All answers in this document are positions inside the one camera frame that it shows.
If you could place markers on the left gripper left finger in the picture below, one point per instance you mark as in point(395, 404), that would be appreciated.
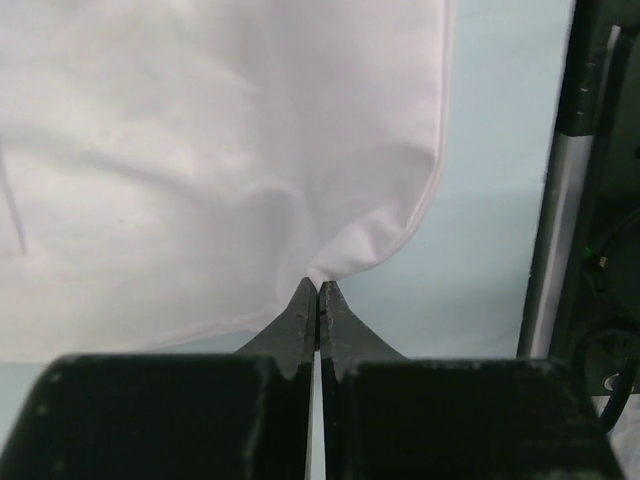
point(243, 415)

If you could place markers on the white long sleeve shirt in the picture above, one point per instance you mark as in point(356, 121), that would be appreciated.
point(171, 170)

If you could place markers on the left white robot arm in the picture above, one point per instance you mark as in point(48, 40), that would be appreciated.
point(581, 307)

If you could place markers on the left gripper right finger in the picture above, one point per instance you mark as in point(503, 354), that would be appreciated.
point(389, 417)

